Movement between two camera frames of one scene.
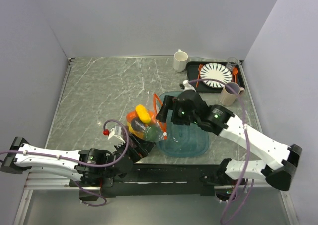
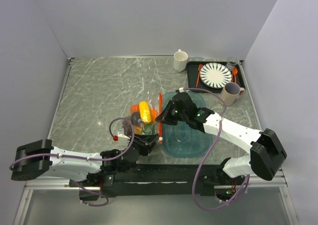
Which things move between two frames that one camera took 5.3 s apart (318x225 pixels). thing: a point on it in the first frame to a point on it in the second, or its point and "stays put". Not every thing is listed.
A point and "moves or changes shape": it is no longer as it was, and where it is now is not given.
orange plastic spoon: x=235 y=71 stays put
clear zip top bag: x=142 y=121 moves or changes shape
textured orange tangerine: x=130 y=115 to x=134 y=108
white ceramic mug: x=180 y=59 stays put
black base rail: x=157 y=176 stays put
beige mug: x=227 y=97 stays put
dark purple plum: x=137 y=124 to x=134 y=117
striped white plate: x=215 y=71 stays put
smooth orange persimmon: x=139 y=133 to x=153 y=113
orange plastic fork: x=200 y=66 stays put
